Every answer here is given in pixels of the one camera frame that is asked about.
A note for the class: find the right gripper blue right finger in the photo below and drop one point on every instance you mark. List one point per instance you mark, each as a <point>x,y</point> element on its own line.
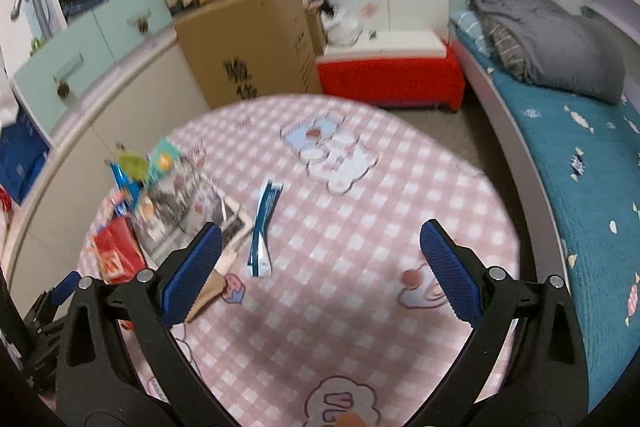
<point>456,269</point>

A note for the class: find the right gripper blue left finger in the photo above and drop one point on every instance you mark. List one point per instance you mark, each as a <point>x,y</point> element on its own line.
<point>184,273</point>

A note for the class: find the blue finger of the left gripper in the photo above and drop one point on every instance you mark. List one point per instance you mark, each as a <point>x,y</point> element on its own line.
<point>65,284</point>

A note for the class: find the red snack wrapper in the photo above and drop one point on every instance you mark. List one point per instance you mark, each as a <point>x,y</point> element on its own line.
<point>118,253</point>

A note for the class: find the blue white medicine box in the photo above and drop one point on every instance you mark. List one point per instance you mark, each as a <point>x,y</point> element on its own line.
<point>259,260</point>

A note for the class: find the printed magazine paper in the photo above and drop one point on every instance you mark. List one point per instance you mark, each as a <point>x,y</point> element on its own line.
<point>174,209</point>

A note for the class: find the blue tiger snack bag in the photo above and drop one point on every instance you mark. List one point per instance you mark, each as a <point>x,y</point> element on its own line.
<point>128,190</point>

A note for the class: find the green plush leaf toy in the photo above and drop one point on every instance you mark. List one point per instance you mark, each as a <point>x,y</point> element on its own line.
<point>132,164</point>

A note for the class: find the beige paper cup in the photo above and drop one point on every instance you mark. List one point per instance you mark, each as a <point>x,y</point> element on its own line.
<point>215,284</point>

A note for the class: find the cream curved cupboard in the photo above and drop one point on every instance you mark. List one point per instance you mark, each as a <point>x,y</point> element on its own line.
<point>139,101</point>

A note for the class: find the pink checkered round tablecloth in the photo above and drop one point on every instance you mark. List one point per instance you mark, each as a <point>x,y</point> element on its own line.
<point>351,318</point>

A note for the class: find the blue shopping bag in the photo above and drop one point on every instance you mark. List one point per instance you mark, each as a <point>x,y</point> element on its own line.
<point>23,153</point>

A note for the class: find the teal candy-print bed mattress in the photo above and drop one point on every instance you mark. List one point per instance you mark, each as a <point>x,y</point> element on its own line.
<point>575,162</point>

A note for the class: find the teal drawer cabinet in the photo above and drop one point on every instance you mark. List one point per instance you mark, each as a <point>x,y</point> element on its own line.
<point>58,75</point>

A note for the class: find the red bench with white top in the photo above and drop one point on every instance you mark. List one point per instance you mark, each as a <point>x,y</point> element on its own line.
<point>394,69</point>

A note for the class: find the grey folded duvet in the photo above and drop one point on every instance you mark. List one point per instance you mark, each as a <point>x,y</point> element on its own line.
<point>539,43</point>

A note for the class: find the large brown cardboard box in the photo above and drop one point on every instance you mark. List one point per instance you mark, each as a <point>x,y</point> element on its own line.
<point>243,49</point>

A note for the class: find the white plastic bag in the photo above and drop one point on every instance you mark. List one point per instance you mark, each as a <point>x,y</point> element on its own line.
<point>342,29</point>

